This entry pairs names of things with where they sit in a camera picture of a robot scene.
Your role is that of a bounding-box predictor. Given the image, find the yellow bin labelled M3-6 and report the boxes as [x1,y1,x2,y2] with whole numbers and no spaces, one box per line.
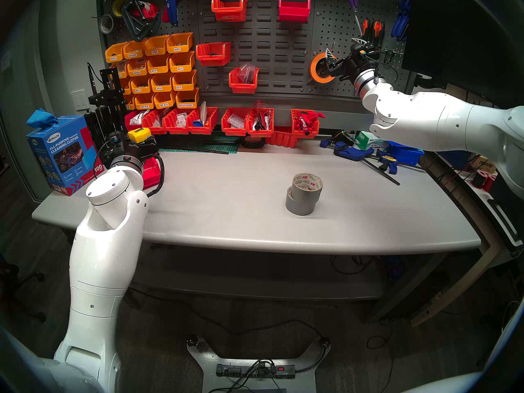
[172,70,198,91]

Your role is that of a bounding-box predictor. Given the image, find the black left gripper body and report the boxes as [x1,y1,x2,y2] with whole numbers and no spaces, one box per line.
[107,131,143,158]

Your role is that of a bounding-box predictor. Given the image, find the yellow bin labelled M3X6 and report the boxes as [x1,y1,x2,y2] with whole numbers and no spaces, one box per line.
[166,32,194,54]

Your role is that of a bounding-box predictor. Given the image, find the Tuofeng cardboard box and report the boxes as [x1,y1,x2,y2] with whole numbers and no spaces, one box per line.
[471,155,500,174]

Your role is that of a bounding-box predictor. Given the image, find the blue cloth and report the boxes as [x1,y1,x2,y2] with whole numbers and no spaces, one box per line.
[27,108,59,129]

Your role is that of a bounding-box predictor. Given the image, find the yellow bin labelled M3X8 BAO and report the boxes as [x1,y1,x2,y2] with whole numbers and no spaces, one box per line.
[123,40,146,60]

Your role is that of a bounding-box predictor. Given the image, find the red storage bin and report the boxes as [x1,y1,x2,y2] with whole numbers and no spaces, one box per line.
[141,157,161,189]

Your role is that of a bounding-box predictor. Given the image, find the black power strip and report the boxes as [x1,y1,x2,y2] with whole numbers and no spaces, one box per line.
[216,364,296,379]

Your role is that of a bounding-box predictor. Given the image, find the purple scissors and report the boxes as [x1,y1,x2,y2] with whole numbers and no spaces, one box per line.
[341,0,363,34]

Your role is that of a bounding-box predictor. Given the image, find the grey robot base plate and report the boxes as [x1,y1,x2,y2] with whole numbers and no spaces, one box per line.
[187,336,331,393]

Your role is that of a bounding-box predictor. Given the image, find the yellow bin labelled M4-6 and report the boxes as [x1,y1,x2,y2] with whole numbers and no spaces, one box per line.
[146,55,172,74]

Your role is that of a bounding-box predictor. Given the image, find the blue plastic bin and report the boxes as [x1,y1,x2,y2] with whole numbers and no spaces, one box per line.
[389,145,425,166]

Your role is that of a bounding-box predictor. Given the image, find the blue bar clamp yellow label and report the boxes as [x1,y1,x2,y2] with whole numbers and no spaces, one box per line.
[379,151,426,174]

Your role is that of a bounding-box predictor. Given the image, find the orange tape roll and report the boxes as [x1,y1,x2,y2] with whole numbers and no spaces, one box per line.
[310,52,339,84]

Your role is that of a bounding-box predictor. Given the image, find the Kimtech tissue box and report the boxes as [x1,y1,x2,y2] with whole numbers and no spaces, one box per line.
[354,130,387,151]

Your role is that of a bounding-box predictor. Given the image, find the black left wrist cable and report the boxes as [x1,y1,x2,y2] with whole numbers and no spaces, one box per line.
[145,153,165,198]

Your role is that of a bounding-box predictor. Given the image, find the grey workbench frame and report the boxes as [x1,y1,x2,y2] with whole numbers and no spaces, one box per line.
[61,228,449,319]

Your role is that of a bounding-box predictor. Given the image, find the dark grey C-clamp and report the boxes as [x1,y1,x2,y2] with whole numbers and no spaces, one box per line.
[121,0,161,42]

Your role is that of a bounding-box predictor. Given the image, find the yellow bin labelled M3-12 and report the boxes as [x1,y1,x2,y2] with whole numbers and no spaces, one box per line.
[130,76,153,95]

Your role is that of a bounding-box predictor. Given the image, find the deep red plastic bin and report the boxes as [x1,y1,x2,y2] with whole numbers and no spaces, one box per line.
[278,0,311,23]

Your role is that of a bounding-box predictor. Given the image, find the yellow bin labelled M2.5-5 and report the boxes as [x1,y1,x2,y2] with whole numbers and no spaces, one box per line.
[154,90,177,109]

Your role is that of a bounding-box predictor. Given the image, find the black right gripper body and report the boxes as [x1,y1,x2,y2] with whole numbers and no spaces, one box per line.
[346,47,377,84]

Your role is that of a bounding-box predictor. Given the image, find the blue cleaning cloths box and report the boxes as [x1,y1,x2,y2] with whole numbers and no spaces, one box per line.
[27,116,105,196]

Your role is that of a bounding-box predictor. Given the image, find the yellow tape measure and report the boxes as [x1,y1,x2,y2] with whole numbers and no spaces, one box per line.
[128,127,153,144]

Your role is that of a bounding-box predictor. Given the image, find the wooden side table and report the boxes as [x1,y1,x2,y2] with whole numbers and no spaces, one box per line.
[411,151,524,327]

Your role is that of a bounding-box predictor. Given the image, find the yellow bin labelled M3X14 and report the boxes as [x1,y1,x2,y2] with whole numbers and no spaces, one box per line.
[105,43,127,63]

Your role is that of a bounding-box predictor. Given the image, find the grey pegboard wall panel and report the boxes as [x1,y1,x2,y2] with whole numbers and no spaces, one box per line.
[97,0,418,106]

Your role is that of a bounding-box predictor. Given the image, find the blue handled pliers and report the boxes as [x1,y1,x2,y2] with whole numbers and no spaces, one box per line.
[391,0,411,43]

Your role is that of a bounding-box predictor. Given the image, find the black flat panel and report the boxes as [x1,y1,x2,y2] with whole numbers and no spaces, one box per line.
[487,179,524,249]

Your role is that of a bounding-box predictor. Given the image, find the yellow bin labelled M4-0.7 HEX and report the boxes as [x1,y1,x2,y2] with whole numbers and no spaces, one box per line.
[176,87,200,109]

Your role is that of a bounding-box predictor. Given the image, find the black chair base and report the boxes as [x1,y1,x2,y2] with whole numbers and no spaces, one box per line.
[0,253,45,323]

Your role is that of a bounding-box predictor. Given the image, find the yellow bin labelled M3-4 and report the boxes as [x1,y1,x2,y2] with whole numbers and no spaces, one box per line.
[169,51,196,72]

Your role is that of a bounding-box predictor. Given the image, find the yellow bin labelled M3-8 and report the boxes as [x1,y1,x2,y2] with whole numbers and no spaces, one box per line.
[150,73,174,92]

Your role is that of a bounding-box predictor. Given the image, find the dark blue case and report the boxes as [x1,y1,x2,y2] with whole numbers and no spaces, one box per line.
[440,151,471,169]

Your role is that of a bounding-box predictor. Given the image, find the green cutting mat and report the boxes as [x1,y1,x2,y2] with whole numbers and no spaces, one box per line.
[159,135,240,153]

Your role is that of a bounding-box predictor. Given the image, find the black metal stand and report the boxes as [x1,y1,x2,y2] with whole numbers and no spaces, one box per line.
[84,68,133,165]

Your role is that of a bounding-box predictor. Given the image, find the black monitor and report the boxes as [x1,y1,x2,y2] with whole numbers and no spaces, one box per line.
[401,0,524,122]

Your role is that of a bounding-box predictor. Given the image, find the red wire bundle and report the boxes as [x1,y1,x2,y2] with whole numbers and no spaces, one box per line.
[251,99,273,118]

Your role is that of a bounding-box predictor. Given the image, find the red long lighter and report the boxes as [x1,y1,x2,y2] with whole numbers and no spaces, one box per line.
[162,0,185,23]

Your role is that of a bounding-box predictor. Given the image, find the red handled tool set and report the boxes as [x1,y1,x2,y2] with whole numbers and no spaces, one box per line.
[298,110,326,136]

